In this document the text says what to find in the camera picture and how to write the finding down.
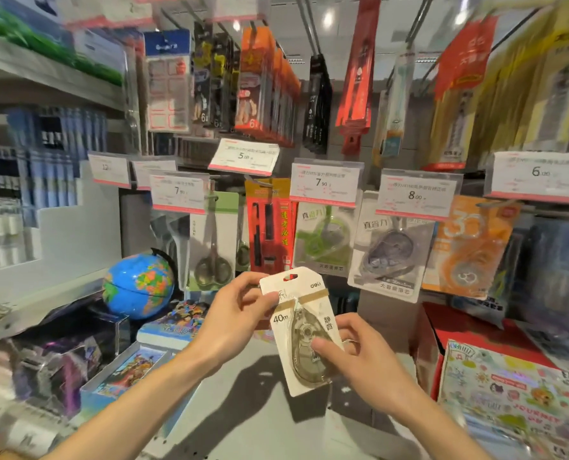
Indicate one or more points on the white shelf unit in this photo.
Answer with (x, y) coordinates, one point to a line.
(40, 225)

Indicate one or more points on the red pen set packet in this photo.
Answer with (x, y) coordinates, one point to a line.
(270, 225)

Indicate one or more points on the dark holographic box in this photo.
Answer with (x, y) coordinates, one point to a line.
(59, 359)

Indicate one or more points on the person's right hand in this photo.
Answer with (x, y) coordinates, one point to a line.
(366, 364)

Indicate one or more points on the person's right thumb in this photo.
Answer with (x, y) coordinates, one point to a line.
(330, 353)

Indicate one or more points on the black pen packets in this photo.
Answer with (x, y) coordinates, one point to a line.
(215, 81)

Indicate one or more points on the person's left hand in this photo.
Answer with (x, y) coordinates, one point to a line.
(227, 316)

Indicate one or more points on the blue label sticker packet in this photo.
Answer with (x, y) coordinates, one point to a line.
(167, 81)

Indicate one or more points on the colourful sticker display box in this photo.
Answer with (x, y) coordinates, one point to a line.
(514, 402)

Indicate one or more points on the row of blue boxes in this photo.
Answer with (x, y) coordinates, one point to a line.
(50, 153)

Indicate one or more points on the colourful puzzle box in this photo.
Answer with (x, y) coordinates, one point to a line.
(121, 378)

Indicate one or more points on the grey correction tape packet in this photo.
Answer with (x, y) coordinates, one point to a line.
(390, 253)

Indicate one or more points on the black hanging packets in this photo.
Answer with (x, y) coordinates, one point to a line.
(317, 107)

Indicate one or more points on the white price tag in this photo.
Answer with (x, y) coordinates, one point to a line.
(179, 192)
(244, 156)
(538, 179)
(151, 170)
(417, 195)
(325, 182)
(108, 170)

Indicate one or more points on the colourful cartoon box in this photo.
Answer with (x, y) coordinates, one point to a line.
(174, 323)

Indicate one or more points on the green correction tape packet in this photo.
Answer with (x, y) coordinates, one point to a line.
(323, 239)

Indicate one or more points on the orange correction tape packet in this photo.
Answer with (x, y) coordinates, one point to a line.
(471, 249)

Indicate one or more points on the white toothbrush-like packet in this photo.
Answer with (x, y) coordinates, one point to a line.
(394, 110)

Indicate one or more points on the red cardboard box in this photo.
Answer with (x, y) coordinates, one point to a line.
(461, 340)

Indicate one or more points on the row of orange packets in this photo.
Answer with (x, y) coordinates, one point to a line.
(265, 86)

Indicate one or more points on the person's left thumb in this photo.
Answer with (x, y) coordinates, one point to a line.
(263, 306)

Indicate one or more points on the red hanging packet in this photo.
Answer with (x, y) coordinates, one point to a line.
(358, 76)

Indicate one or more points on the yellow hanging packets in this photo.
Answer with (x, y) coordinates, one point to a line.
(519, 86)

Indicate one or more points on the beige correction tape packet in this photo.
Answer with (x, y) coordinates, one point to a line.
(300, 330)

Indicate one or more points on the person's right forearm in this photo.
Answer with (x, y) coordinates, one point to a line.
(437, 433)

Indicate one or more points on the green scissors packet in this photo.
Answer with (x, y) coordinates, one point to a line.
(212, 244)

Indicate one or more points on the blue globe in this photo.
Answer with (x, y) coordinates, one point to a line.
(138, 285)

